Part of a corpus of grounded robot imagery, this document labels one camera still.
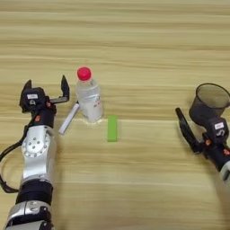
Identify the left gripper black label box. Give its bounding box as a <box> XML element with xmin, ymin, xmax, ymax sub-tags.
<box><xmin>19</xmin><ymin>86</ymin><xmax>47</xmax><ymax>114</ymax></box>

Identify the green rectangular block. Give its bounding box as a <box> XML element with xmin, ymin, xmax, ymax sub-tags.
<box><xmin>106</xmin><ymin>114</ymin><xmax>119</xmax><ymax>143</ymax></box>

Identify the black mesh pen cup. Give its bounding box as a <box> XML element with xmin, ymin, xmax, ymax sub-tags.
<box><xmin>189</xmin><ymin>82</ymin><xmax>230</xmax><ymax>128</ymax></box>

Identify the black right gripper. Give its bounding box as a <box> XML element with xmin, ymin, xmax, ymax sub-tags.
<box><xmin>182</xmin><ymin>121</ymin><xmax>230</xmax><ymax>173</ymax></box>

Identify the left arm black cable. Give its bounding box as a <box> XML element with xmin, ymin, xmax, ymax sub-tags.
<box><xmin>0</xmin><ymin>125</ymin><xmax>34</xmax><ymax>194</ymax></box>

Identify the white marker with black cap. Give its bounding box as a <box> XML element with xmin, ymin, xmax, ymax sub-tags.
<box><xmin>57</xmin><ymin>102</ymin><xmax>81</xmax><ymax>135</ymax></box>

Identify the clear water bottle red cap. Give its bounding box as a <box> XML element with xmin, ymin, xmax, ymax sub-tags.
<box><xmin>75</xmin><ymin>66</ymin><xmax>105</xmax><ymax>124</ymax></box>

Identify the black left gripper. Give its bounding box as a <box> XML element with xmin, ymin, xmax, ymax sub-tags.
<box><xmin>19</xmin><ymin>74</ymin><xmax>71</xmax><ymax>129</ymax></box>

